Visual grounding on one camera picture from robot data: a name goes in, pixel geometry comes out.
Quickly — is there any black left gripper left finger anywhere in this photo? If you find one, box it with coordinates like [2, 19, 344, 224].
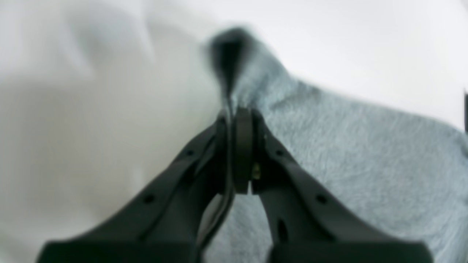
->
[37, 115, 231, 263]

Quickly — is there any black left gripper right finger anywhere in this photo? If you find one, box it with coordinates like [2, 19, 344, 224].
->
[234, 108, 433, 263]

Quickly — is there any grey t-shirt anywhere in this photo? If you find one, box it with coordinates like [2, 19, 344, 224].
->
[210, 28, 468, 263]

